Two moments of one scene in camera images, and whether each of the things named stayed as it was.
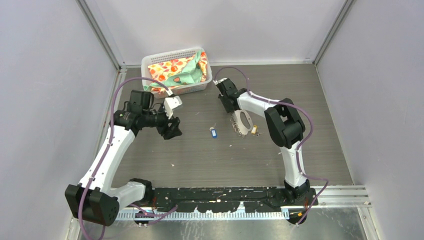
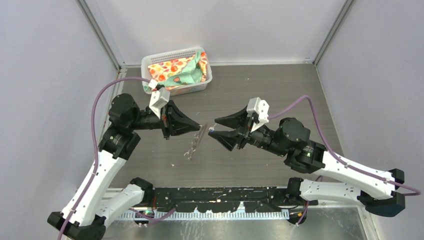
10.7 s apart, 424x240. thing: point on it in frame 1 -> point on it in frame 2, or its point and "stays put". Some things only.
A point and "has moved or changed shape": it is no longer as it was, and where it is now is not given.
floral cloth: (189, 70) stays put
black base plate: (254, 199) stays put
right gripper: (227, 108) -> (236, 120)
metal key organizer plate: (240, 127) has moved or changed shape
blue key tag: (213, 131) stays put
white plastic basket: (150, 59) stays put
